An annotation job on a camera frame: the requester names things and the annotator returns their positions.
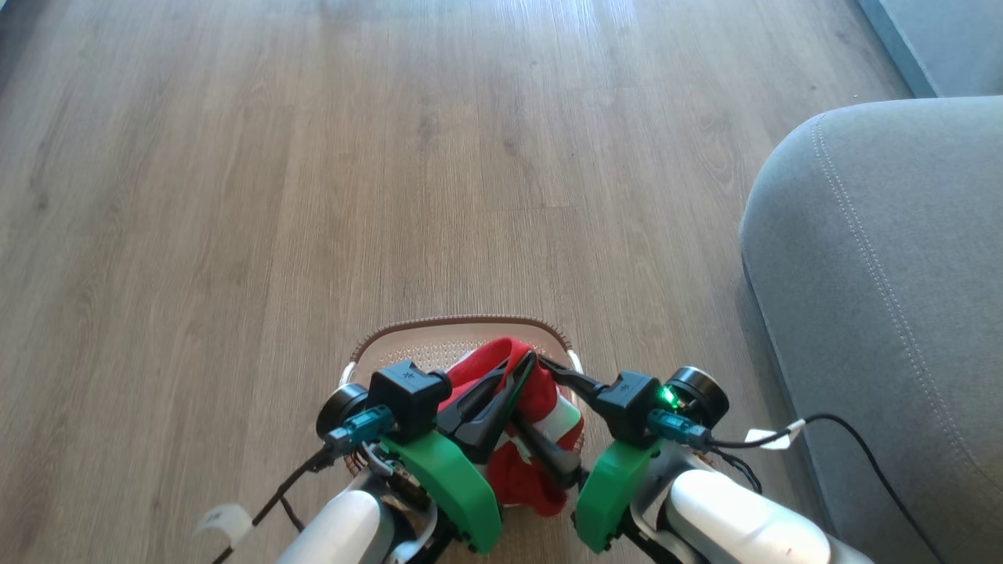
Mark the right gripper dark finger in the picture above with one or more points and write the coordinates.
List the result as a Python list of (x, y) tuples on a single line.
[(552, 462), (576, 379)]

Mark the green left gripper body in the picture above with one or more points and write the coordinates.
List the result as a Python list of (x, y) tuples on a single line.
[(454, 486)]

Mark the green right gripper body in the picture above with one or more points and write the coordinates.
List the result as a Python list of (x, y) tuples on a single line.
[(615, 493)]

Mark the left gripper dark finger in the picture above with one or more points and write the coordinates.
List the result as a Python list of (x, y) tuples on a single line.
[(501, 415), (474, 395)]

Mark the red and white clothing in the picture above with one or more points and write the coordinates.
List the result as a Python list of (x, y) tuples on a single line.
[(541, 399)]

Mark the cream basket with brown rim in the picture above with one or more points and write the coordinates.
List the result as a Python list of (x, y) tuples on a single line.
[(447, 337)]

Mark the grey fabric sofa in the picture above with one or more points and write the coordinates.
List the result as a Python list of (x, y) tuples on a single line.
[(885, 313)]

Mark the grey upholstered furniture piece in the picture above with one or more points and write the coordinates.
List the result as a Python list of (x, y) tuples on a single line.
[(948, 39)]

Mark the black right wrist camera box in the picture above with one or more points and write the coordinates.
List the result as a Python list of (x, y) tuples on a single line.
[(627, 407)]

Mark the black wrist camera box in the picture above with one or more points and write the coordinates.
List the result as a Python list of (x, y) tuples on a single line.
[(627, 407), (407, 395)]

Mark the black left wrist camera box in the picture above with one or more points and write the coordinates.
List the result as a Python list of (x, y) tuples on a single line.
[(407, 395)]

